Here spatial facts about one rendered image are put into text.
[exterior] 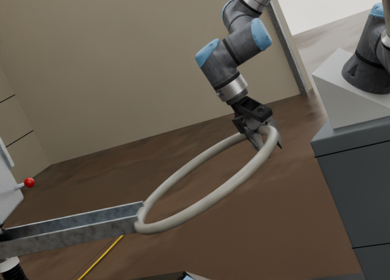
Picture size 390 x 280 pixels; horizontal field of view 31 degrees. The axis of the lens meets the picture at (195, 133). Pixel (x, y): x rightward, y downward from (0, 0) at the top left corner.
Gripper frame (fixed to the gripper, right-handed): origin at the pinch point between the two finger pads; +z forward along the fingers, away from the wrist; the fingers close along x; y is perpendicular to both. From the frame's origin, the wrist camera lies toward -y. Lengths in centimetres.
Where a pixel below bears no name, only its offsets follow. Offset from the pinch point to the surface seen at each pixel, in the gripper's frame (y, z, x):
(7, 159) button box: 34, -41, 61
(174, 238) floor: 245, 78, -14
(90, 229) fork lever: 12, -12, 56
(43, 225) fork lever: 30, -18, 64
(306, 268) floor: 114, 91, -30
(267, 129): -8.5, -8.6, 2.2
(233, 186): -24.5, -6.7, 25.6
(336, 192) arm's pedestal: 22.0, 32.3, -20.5
